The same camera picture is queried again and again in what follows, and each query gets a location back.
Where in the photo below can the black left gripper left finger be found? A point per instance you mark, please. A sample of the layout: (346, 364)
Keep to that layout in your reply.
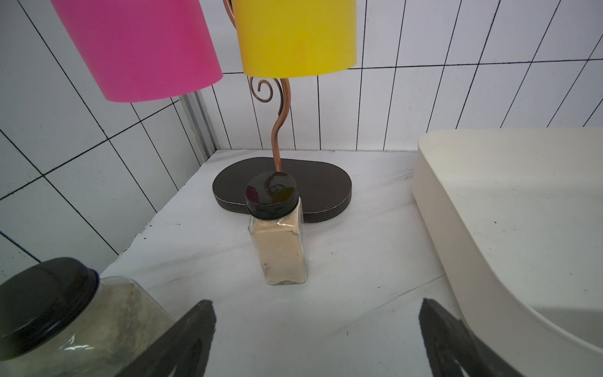
(183, 350)

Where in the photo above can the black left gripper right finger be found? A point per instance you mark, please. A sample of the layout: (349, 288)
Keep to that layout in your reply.
(453, 350)

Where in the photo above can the cream plastic storage box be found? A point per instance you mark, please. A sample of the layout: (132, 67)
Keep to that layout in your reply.
(516, 219)

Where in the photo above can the glass jar with grey contents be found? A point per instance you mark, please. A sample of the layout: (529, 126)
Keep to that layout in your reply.
(60, 318)

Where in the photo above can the glass jar with beige contents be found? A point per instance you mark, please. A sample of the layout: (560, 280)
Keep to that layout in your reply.
(276, 226)

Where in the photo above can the pink plastic goblet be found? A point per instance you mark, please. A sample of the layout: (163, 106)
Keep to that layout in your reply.
(142, 50)

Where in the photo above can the yellow plastic goblet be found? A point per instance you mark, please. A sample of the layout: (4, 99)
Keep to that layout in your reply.
(290, 39)

